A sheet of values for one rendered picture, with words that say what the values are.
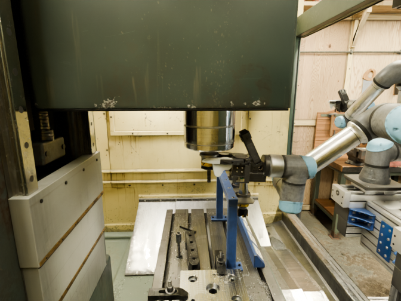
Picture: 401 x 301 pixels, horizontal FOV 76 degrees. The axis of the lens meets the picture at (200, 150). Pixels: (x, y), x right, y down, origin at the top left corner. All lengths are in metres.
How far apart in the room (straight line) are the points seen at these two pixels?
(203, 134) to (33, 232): 0.48
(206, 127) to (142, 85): 0.20
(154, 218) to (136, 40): 1.40
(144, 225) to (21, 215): 1.21
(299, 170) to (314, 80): 2.87
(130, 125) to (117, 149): 0.19
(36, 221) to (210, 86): 0.53
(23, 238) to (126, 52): 0.50
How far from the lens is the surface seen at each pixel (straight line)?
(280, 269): 1.54
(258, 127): 1.88
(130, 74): 0.68
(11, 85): 0.68
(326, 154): 1.02
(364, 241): 1.76
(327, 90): 3.75
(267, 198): 2.05
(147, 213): 1.92
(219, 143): 0.73
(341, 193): 1.65
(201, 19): 0.69
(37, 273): 0.80
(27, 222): 0.73
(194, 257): 1.18
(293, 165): 0.85
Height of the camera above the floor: 1.65
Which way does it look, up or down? 13 degrees down
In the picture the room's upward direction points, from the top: straight up
